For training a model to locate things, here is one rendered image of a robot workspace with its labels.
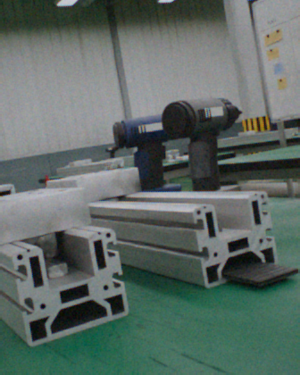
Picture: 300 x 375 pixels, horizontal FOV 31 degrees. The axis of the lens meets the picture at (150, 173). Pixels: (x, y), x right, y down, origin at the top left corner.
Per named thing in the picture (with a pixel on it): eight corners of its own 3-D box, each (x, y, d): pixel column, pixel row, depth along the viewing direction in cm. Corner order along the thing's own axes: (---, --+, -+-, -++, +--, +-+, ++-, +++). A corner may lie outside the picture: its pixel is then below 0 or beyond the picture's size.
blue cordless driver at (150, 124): (127, 223, 115) (109, 122, 114) (212, 205, 120) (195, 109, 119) (135, 227, 108) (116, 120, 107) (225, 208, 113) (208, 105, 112)
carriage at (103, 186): (52, 218, 98) (45, 181, 98) (106, 205, 103) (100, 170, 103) (83, 221, 84) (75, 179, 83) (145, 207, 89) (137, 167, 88)
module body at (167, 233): (18, 236, 127) (11, 200, 126) (58, 226, 131) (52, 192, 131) (205, 288, 56) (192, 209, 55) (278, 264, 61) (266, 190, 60)
